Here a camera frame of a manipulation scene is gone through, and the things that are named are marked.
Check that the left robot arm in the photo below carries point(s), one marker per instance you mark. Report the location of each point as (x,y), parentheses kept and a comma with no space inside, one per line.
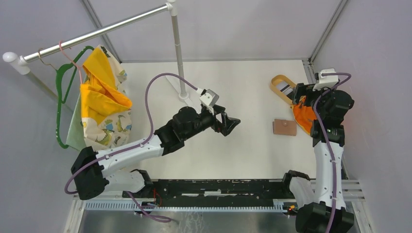
(96,171)

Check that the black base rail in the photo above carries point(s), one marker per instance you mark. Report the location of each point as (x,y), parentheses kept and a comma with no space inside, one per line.
(215,193)

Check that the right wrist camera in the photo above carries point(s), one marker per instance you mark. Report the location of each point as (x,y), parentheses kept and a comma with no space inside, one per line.
(325,79)

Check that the tan oval tray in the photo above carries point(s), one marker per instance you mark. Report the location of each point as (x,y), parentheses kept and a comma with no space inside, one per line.
(283,87)

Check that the yellow dinosaur print garment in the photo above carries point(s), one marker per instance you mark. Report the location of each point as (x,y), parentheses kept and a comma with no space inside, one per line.
(102,115)

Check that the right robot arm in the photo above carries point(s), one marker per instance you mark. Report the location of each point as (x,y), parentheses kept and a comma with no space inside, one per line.
(322,209)

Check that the green hanger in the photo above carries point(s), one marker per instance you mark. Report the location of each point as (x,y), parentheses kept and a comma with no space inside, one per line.
(62,96)

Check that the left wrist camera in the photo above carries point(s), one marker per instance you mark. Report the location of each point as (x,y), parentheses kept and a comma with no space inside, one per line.
(208,98)

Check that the orange cloth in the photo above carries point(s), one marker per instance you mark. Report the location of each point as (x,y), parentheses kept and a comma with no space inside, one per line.
(303,115)

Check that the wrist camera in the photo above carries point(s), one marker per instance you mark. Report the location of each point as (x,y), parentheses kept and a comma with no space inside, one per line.
(208,98)
(325,79)

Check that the pink hanger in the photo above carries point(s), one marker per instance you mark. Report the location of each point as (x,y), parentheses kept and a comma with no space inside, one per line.
(72,61)

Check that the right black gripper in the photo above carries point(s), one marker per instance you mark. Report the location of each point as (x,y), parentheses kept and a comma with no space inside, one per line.
(303,90)

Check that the white cable duct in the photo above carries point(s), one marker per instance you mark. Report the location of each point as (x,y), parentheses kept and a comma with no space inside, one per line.
(129,205)

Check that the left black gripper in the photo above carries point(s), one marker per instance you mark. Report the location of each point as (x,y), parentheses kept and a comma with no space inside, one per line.
(228,124)

